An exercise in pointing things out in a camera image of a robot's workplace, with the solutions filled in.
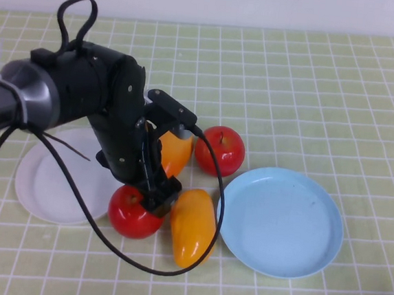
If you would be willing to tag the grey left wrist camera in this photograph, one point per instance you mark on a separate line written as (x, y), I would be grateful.
(185, 133)

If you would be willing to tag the black zip tie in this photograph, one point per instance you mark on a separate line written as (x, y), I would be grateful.
(72, 149)

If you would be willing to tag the orange mango with red blush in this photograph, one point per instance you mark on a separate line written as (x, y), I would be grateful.
(177, 156)

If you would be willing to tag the white round plate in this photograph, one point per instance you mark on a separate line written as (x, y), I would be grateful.
(51, 190)

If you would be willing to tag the green checkered tablecloth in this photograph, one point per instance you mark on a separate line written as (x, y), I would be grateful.
(308, 95)

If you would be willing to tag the yellow orange mango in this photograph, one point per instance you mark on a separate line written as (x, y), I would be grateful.
(189, 229)

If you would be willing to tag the red apple with long stem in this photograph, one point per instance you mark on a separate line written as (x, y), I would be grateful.
(132, 222)

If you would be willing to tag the red apple with yellow top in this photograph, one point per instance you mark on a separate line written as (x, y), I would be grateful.
(232, 150)

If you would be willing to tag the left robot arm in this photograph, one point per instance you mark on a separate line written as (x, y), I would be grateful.
(78, 85)

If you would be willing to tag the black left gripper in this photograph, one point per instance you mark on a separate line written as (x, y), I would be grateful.
(124, 155)

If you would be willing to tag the black left camera bracket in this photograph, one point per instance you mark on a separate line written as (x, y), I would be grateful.
(169, 105)

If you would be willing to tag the light blue round plate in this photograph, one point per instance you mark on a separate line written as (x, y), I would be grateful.
(280, 224)

